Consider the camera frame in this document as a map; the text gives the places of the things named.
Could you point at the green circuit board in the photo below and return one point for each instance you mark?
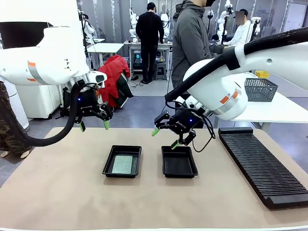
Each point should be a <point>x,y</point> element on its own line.
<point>122,164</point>

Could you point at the grey plastic stool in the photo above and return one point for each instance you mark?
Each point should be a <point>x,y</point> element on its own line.
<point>160,71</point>

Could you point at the person in black clothes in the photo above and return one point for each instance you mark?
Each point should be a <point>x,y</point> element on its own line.
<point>149,31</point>

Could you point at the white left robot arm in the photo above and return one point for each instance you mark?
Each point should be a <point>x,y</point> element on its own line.
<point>48,62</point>

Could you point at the white cabinet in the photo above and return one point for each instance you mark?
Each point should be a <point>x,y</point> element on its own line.
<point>38,101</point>

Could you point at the yellow plastic box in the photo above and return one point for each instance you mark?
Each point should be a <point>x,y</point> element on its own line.
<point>262,74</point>

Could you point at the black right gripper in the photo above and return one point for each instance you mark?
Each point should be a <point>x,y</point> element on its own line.
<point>185,122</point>

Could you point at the white desk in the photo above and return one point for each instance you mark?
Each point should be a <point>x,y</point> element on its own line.
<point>106,47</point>

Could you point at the black tripod pole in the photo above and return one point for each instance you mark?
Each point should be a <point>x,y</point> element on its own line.
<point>225,31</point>
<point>254,31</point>

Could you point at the grey plastic mesh basket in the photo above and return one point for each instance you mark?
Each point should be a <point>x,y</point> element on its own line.
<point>262,90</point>

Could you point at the black light stand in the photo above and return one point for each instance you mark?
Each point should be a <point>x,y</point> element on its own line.
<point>210,16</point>

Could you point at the dark green jacket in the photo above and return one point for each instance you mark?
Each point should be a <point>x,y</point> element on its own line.
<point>125,91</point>

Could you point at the red jacket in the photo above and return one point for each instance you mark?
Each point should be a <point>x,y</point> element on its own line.
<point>114,74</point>

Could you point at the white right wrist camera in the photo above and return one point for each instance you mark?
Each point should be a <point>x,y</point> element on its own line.
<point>185,102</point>

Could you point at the metal workbench with equipment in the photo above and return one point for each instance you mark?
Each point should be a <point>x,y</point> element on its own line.
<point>130,43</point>

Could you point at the black plastic ESD tray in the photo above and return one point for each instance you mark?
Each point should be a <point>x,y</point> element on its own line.
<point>179,163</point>
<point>108,166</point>

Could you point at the person's right forearm grey sleeve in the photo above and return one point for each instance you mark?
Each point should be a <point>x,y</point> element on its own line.
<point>216,49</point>

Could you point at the person in camouflage trousers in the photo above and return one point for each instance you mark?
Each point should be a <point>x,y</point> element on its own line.
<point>9,127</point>

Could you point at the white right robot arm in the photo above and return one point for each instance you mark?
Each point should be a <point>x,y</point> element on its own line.
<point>216,84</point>

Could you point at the person in white shirt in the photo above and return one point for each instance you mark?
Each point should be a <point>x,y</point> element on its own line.
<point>241,33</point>

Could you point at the black backpack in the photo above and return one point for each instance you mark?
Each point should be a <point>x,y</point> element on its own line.
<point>64,103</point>

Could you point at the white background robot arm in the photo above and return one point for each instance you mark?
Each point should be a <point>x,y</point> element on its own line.
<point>164,20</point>
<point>89,27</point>
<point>222,16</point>
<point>133,24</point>

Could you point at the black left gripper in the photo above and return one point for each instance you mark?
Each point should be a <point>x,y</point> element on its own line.
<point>86,103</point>

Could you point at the black slotted board rack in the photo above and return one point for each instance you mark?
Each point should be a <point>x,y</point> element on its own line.
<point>260,166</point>

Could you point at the person in grey jacket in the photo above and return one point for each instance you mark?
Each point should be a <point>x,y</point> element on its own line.
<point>190,41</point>

